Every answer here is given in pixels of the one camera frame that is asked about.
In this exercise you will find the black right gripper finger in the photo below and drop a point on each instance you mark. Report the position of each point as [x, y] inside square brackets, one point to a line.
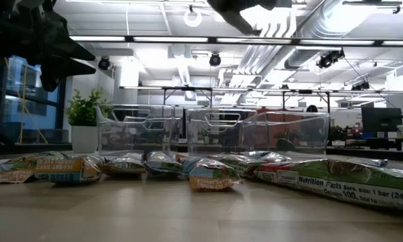
[233, 15]

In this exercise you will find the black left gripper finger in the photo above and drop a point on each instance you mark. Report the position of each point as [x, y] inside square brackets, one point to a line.
[66, 69]
[66, 47]

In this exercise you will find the peanut butter granola bar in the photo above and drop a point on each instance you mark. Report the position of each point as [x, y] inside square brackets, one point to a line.
[123, 165]
[211, 178]
[6, 174]
[66, 169]

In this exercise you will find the blue granola bar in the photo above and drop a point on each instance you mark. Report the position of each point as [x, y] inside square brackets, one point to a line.
[160, 164]

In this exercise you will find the green plant in white pot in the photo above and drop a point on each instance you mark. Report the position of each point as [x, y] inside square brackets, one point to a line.
[84, 134]

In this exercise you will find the large clear plastic bin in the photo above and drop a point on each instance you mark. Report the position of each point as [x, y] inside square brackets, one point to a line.
[137, 138]

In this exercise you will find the person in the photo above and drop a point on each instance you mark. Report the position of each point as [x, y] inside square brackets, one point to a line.
[311, 108]

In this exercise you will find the black computer monitor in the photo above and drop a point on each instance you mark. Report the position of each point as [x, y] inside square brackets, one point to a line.
[381, 121]

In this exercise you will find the dark background desk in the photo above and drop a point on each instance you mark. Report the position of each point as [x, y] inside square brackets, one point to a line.
[383, 142]

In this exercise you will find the black ceiling light rail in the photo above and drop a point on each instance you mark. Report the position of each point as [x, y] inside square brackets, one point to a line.
[211, 40]

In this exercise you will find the black hanging camera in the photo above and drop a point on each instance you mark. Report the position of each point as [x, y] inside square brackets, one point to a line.
[215, 60]
[361, 86]
[104, 63]
[327, 60]

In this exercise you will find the black window frame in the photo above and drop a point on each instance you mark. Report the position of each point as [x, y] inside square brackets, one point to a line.
[61, 111]

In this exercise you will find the silver ventilation duct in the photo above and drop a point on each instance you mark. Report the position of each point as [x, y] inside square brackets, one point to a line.
[309, 50]

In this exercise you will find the black background workstation frame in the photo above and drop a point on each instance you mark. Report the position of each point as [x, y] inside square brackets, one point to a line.
[187, 88]

